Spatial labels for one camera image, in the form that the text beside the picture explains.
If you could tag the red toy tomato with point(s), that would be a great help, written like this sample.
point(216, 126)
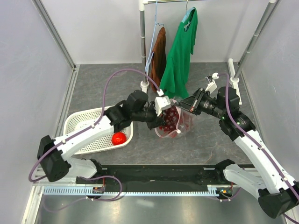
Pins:
point(118, 138)

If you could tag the metal clothes rack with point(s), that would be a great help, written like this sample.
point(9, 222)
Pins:
point(234, 73)

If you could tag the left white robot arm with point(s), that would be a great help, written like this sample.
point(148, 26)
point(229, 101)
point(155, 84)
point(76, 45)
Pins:
point(56, 155)

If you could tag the red toy lobster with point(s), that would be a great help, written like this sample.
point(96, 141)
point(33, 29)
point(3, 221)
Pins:
point(184, 121)

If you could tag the green t-shirt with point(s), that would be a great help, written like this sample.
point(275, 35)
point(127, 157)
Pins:
point(177, 68)

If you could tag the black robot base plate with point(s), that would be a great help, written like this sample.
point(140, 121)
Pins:
point(164, 178)

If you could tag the clear zip top bag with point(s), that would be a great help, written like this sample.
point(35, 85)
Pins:
point(182, 123)

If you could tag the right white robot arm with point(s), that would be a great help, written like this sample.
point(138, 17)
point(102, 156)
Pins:
point(275, 189)

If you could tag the light blue clothes hanger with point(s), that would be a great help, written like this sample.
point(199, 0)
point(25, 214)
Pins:
point(187, 12)

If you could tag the slotted cable duct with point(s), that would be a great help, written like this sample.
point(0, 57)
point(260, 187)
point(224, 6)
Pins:
point(92, 191)

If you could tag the blue wire hanger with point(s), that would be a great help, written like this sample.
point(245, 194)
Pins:
point(148, 61)

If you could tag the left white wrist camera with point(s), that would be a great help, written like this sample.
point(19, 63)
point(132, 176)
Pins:
point(162, 102)

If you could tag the aluminium frame post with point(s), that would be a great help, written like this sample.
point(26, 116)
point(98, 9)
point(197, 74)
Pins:
point(54, 32)

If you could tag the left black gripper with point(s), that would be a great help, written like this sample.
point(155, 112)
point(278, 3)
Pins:
point(157, 121)

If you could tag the white perforated plastic basket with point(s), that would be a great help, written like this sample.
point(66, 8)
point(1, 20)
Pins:
point(81, 119)

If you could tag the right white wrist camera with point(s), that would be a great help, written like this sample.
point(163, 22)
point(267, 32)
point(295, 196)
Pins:
point(211, 82)

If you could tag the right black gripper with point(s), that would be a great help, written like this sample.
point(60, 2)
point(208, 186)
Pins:
point(192, 103)

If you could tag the brown hanging cloth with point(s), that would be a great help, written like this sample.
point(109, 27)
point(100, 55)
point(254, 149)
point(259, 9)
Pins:
point(158, 61)

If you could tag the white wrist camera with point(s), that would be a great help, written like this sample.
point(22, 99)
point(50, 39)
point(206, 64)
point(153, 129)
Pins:
point(162, 102)
point(211, 82)

